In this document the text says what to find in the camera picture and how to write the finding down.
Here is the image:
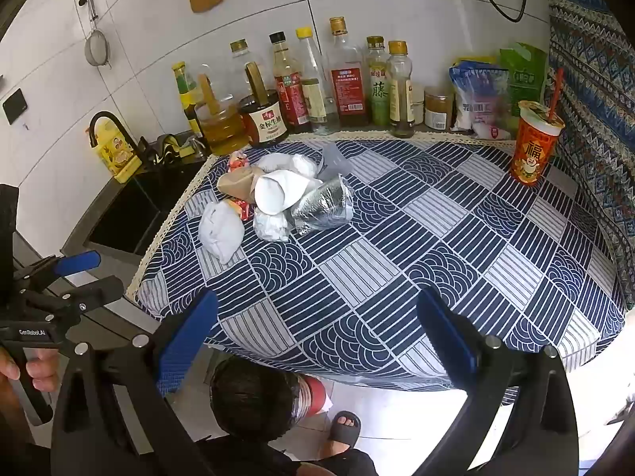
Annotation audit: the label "green label oil bottle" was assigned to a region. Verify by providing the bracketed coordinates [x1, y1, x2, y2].
[366, 36, 394, 128]

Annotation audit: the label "orange straw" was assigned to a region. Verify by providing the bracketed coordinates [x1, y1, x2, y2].
[546, 67, 565, 125]

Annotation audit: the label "silver foil bag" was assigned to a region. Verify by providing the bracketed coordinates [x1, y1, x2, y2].
[290, 175, 354, 237]

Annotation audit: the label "large white tissue wad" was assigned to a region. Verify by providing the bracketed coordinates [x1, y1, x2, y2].
[198, 202, 245, 265]

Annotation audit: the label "black faucet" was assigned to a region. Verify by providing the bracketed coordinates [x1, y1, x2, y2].
[89, 111, 150, 165]

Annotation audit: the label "yellow black cleaning cloth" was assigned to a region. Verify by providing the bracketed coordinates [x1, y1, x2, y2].
[148, 134, 194, 164]

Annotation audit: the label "black wall switch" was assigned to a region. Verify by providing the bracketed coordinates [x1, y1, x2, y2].
[2, 88, 28, 125]

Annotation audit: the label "brown paper bag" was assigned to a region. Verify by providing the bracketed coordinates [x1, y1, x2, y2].
[217, 166, 267, 202]

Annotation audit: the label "green carton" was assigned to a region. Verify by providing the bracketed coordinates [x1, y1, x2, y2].
[498, 42, 549, 120]

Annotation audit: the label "grey blue plastic bag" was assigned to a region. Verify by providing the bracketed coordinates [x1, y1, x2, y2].
[317, 141, 356, 182]

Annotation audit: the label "white paper cup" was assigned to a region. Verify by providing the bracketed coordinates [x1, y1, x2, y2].
[254, 169, 311, 215]

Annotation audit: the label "dark green oil bottle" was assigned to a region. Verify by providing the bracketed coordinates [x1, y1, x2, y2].
[171, 61, 204, 134]

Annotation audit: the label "brown seasoning jar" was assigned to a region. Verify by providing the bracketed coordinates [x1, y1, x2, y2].
[424, 86, 454, 132]

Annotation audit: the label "small white jar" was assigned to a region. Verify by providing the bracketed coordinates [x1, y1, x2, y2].
[412, 84, 427, 127]

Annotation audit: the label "metal mesh strainer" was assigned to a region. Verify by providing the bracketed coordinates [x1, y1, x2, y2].
[83, 0, 109, 67]

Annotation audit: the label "large clear cooking oil jug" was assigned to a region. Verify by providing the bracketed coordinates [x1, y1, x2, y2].
[193, 62, 250, 156]

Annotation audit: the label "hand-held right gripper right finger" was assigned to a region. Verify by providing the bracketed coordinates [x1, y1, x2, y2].
[416, 288, 583, 476]

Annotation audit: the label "black sink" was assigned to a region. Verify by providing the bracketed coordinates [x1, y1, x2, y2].
[82, 159, 209, 257]

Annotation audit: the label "blue patterned hanging cloth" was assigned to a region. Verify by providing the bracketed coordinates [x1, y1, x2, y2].
[543, 0, 635, 308]

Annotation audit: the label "black cap soy sauce bottle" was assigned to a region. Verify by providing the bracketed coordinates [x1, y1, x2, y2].
[269, 32, 311, 130]

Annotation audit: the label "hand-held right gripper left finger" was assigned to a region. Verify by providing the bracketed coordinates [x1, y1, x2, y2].
[50, 288, 221, 476]

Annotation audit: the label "dark soy sauce jug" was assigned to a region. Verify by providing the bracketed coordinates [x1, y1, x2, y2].
[237, 62, 289, 148]

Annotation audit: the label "blue white patterned tablecloth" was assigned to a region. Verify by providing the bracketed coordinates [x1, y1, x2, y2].
[126, 131, 628, 392]

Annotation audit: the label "large red label bottle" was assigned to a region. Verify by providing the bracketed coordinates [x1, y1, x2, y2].
[327, 16, 371, 129]

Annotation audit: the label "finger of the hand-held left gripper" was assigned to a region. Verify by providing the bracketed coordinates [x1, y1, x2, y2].
[15, 251, 102, 292]
[25, 279, 125, 319]

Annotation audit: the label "black slipper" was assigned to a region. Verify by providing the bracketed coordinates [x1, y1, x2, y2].
[327, 411, 362, 445]

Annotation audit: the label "person's dark pants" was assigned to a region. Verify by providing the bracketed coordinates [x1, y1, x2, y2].
[194, 435, 379, 476]

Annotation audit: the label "clear plastic packets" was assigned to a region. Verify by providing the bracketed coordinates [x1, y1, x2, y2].
[449, 62, 512, 140]

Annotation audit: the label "orange seasoning tube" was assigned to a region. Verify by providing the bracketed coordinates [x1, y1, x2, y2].
[510, 100, 566, 187]

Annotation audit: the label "person's left hand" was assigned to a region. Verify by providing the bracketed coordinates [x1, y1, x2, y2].
[0, 346, 61, 437]

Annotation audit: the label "clear plastic bag with tissue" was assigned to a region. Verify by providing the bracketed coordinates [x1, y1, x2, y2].
[253, 207, 293, 243]

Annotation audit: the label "yellow cap clear vinegar bottle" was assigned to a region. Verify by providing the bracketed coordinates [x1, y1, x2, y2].
[296, 27, 338, 136]

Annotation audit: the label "yellow dish soap bottle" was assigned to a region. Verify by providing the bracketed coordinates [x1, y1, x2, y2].
[89, 119, 135, 184]

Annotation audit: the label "trash bin with black bag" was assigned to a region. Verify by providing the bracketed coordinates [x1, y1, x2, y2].
[209, 357, 332, 443]

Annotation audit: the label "slim clear bottle gold cap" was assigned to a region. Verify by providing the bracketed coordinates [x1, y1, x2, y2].
[387, 40, 416, 138]

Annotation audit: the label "person's foot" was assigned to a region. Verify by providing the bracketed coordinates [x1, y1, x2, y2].
[317, 414, 360, 460]

